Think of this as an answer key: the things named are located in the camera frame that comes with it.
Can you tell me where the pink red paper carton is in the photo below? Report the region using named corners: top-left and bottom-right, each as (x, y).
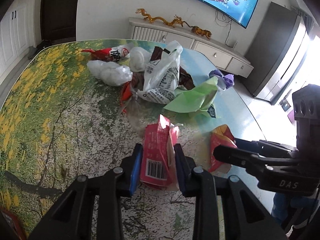
top-left (140, 115), bottom-right (180, 191)

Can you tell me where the red orange snack packet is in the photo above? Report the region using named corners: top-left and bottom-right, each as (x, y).
top-left (208, 124), bottom-right (238, 173)

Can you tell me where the green plastic bag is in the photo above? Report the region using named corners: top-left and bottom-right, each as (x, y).
top-left (164, 77), bottom-right (218, 118)

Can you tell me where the white printed plastic bag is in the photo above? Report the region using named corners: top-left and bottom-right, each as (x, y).
top-left (137, 41), bottom-right (183, 105)

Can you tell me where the red white snack wrapper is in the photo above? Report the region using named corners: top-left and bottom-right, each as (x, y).
top-left (81, 43), bottom-right (134, 62)

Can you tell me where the right hand blue white glove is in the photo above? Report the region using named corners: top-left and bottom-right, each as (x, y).
top-left (271, 193), bottom-right (319, 231)

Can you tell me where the landscape print table cover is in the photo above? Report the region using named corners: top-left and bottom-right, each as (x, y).
top-left (1, 39), bottom-right (266, 239)

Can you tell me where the clear crumpled plastic bag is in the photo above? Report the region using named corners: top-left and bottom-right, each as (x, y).
top-left (87, 60), bottom-right (133, 87)

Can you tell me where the purple wrapper far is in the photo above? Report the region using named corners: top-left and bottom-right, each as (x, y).
top-left (208, 69), bottom-right (234, 90)

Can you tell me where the white cup lid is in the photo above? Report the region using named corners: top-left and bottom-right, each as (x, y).
top-left (129, 47), bottom-right (151, 72)

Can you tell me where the white low tv cabinet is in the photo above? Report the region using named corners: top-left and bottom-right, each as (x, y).
top-left (129, 17), bottom-right (254, 78)

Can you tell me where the grey tall refrigerator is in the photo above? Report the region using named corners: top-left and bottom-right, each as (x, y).
top-left (242, 2), bottom-right (309, 105)

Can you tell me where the golden tiger figurine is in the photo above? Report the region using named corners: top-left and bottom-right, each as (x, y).
top-left (191, 26), bottom-right (212, 40)

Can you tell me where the golden dragon figurine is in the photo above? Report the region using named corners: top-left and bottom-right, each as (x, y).
top-left (135, 8), bottom-right (185, 28)

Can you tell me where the dark wooden door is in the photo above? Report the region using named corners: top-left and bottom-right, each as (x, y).
top-left (40, 0), bottom-right (78, 43)

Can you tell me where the tv power cable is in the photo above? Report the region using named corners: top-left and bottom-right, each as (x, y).
top-left (215, 10), bottom-right (238, 49)

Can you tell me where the white wall cupboard unit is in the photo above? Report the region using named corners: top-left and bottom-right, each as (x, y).
top-left (1, 0), bottom-right (30, 81)

